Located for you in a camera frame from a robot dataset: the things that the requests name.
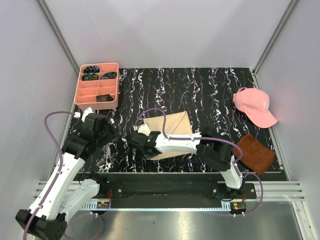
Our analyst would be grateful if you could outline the dark patterned object in box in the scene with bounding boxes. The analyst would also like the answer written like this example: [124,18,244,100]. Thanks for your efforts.
[96,94,114,103]

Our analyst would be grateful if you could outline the brown suede cloth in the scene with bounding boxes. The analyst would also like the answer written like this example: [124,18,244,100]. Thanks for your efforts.
[237,134,276,175]

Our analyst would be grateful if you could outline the beige cloth napkin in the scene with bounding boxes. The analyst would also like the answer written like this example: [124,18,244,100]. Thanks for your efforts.
[143,111,193,161]

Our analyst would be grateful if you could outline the clear plastic utensils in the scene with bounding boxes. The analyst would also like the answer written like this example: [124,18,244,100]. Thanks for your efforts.
[95,144,113,168]

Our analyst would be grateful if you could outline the pink plastic divided organizer box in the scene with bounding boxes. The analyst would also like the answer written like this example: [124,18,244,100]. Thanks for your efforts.
[73,62,120,111]

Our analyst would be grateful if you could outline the black marbled table mat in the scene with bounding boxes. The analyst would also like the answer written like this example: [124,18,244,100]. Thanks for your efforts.
[81,67,274,173]

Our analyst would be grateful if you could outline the blue patterned object top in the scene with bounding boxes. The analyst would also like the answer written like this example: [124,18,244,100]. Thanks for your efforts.
[83,65,100,74]

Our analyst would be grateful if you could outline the blue yellow patterned object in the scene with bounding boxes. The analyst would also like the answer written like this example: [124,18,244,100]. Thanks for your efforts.
[81,72,99,81]

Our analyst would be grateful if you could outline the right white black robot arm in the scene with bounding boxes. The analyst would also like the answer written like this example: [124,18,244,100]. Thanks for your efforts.
[127,124,245,199]

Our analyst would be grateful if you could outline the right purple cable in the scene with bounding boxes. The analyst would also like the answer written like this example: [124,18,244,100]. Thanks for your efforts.
[133,107,264,216]

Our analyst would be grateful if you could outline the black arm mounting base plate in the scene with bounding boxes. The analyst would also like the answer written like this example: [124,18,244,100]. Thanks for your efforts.
[94,172,257,211]

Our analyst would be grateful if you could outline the pink baseball cap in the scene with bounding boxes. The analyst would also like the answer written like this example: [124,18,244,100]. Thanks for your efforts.
[232,87,278,129]

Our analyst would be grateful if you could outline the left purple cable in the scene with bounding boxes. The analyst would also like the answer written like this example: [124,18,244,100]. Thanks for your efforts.
[22,110,105,240]

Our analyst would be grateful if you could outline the purple cable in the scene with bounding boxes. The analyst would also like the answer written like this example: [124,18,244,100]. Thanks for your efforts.
[133,107,264,216]
[22,110,105,240]

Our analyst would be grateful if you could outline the blue patterned object right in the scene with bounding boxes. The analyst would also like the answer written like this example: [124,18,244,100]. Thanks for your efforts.
[101,71,117,80]

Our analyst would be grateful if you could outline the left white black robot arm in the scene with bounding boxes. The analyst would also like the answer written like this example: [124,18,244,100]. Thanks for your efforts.
[15,107,117,240]

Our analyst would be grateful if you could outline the left orange connector box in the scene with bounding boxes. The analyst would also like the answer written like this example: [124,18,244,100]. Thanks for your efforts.
[96,201,110,209]

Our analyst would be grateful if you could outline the grey slotted cable duct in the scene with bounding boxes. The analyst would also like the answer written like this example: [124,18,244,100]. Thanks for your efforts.
[81,201,110,211]

